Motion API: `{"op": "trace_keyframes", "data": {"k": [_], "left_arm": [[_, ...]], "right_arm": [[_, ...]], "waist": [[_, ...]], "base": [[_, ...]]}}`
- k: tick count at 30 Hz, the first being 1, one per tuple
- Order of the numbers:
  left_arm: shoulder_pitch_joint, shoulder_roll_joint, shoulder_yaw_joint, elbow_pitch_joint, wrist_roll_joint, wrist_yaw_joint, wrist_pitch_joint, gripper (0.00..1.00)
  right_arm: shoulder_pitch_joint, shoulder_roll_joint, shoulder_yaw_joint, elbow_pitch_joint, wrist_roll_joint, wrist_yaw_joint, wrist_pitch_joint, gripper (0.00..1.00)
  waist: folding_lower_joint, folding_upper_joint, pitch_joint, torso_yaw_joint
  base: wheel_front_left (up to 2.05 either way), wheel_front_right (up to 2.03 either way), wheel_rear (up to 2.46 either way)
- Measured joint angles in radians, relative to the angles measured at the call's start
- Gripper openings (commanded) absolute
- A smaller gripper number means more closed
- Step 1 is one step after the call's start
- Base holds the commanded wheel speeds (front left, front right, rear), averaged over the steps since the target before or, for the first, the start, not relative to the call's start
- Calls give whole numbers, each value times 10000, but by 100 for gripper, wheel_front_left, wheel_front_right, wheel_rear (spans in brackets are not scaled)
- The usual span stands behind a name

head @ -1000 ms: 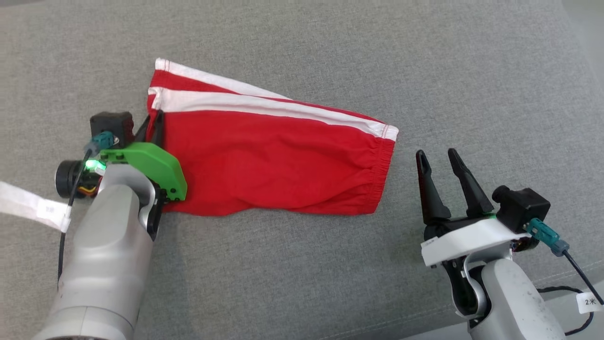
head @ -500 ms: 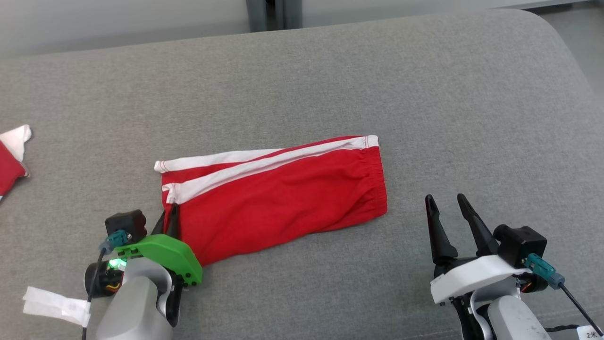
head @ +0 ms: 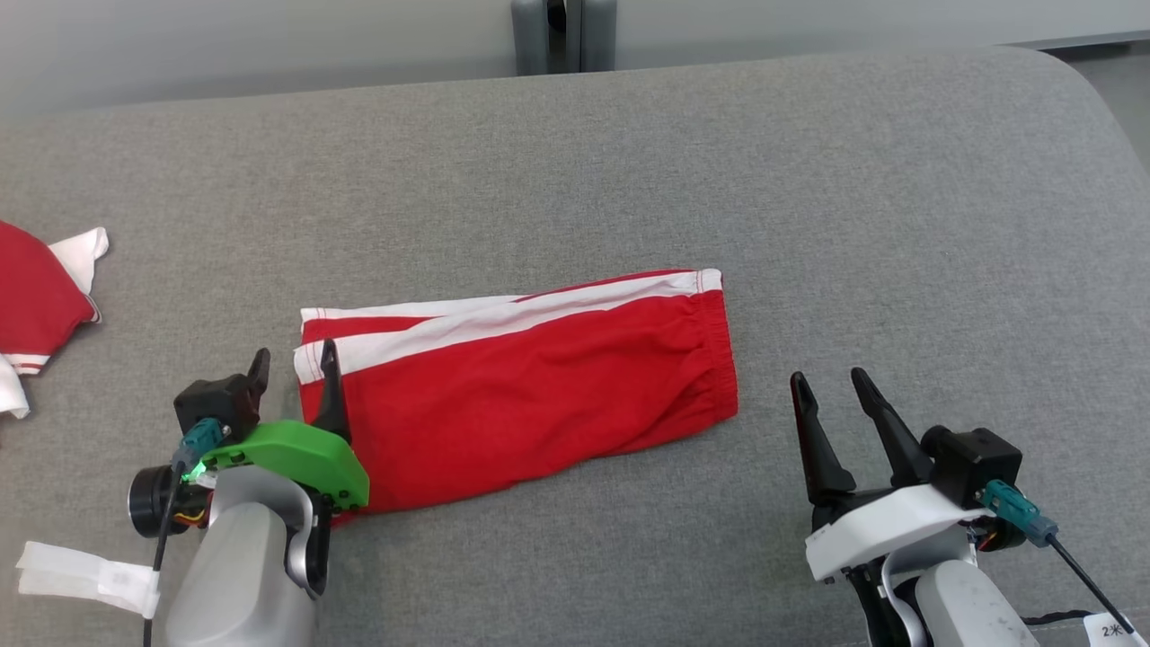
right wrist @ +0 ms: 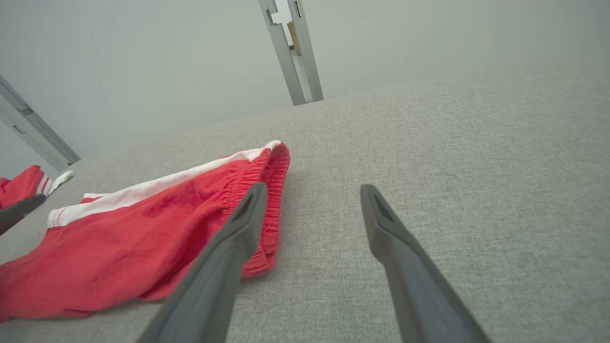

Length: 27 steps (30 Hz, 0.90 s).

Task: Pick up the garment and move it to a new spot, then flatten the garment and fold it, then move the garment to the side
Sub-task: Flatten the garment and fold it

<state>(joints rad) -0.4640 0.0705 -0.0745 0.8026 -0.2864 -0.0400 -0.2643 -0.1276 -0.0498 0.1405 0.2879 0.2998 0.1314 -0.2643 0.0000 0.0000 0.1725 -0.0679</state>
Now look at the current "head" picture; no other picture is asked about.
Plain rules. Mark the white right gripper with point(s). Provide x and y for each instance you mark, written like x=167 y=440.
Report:
x=889 y=526

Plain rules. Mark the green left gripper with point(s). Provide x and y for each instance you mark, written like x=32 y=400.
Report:
x=305 y=454

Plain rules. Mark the red shorts with white stripes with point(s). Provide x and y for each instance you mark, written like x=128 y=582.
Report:
x=539 y=395

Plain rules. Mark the red shirt with white sleeves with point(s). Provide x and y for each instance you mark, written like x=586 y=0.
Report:
x=36 y=288

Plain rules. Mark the grey fabric sofa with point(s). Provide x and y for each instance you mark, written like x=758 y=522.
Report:
x=629 y=162

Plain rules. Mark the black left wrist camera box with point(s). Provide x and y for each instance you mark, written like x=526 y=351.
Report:
x=216 y=403

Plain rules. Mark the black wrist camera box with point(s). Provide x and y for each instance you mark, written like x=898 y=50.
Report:
x=216 y=403
x=975 y=463

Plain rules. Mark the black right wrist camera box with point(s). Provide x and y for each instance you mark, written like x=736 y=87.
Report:
x=975 y=463

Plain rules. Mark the dark grey wall baseboard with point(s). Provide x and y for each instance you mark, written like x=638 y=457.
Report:
x=1078 y=40

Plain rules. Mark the grey partition post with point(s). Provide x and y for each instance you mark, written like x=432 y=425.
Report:
x=597 y=36

